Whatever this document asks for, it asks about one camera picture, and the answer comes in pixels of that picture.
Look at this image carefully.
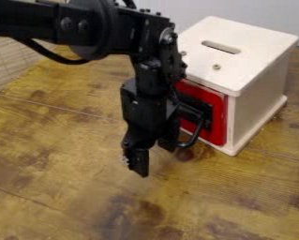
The white wooden box cabinet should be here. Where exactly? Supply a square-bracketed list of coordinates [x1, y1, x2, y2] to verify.
[178, 16, 299, 156]

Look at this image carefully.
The black metal drawer handle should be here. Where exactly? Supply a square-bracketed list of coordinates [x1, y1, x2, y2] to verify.
[177, 93, 213, 148]

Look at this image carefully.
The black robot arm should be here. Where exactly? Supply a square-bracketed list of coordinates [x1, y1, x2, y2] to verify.
[0, 0, 187, 177]

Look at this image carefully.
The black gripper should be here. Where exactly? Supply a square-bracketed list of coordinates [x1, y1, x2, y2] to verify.
[121, 78, 181, 177]

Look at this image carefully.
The red drawer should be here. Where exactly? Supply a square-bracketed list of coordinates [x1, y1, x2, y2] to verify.
[177, 80, 229, 146]

